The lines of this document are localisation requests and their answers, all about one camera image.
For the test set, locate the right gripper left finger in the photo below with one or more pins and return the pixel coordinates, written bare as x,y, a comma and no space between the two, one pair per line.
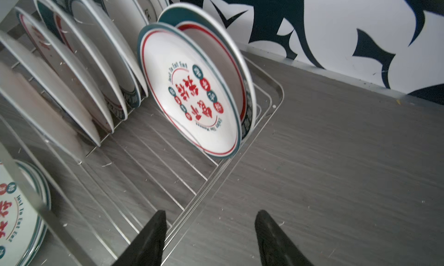
147,248

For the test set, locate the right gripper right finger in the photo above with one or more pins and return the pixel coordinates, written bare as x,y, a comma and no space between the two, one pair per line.
275,247

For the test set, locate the wire dish rack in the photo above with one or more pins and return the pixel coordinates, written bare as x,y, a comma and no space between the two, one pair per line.
143,167

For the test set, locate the white plate red characters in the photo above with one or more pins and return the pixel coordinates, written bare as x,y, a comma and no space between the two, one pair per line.
22,229
189,90

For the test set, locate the white plate back row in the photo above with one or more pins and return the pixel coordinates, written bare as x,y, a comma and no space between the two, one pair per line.
68,68

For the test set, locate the white plate red green band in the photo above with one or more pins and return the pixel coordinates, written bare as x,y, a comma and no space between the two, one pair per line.
215,41

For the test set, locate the white plate green lettering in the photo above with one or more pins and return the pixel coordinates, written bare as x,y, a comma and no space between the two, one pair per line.
128,18

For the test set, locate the white plate green rim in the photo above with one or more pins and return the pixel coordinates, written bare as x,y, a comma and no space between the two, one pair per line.
90,25

